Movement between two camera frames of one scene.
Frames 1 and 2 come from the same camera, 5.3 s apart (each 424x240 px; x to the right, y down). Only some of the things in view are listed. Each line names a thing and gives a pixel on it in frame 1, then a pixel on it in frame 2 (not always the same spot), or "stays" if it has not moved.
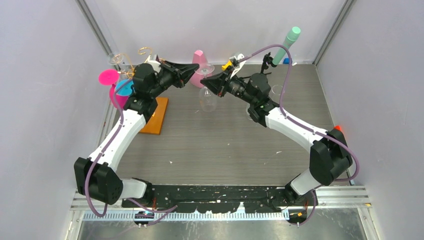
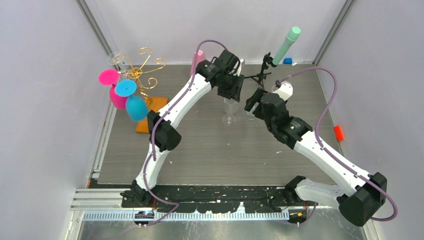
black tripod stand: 267,59 stays
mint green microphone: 290,39 stays
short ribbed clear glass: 246,109 stays
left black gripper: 181,73 → 234,93
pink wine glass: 110,77 stays
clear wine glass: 207,98 → 230,106
